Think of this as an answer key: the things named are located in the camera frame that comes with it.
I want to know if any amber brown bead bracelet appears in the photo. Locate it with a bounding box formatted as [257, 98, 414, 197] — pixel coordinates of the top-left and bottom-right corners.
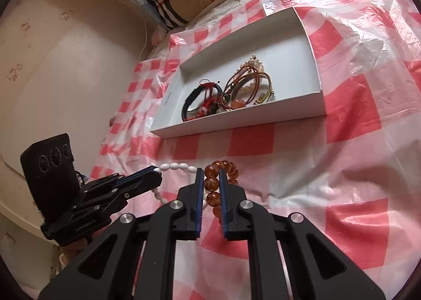
[203, 159, 240, 222]

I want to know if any white bead bracelet red cord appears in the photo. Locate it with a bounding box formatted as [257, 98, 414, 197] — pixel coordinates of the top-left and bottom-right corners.
[151, 162, 208, 208]

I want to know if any black braided leather bracelet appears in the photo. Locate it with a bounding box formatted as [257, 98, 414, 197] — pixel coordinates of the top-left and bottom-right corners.
[181, 82, 225, 122]

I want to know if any red cord charm bracelet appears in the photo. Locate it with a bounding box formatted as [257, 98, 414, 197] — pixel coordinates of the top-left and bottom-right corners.
[196, 64, 268, 120]

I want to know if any thin silver bangle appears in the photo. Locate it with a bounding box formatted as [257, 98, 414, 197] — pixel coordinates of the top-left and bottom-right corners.
[230, 72, 274, 106]

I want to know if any gold cord bracelet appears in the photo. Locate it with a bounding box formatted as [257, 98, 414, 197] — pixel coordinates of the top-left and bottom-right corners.
[223, 68, 264, 107]

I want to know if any pink pearl bead bracelet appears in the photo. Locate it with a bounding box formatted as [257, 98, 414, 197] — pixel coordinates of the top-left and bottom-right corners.
[235, 53, 268, 97]

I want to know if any engraved silver bangle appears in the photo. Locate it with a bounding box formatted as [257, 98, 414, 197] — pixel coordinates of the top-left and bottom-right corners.
[192, 96, 223, 116]

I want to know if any left hand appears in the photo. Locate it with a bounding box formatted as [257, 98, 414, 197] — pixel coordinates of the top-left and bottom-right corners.
[59, 235, 94, 266]

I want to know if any white shallow cardboard box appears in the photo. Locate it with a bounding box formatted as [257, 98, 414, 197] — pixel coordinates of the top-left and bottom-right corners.
[151, 8, 325, 138]

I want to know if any red white checkered plastic sheet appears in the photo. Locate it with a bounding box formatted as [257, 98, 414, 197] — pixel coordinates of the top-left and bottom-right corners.
[90, 0, 420, 299]

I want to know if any white charging cable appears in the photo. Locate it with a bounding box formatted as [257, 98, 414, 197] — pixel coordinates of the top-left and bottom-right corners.
[138, 20, 149, 64]

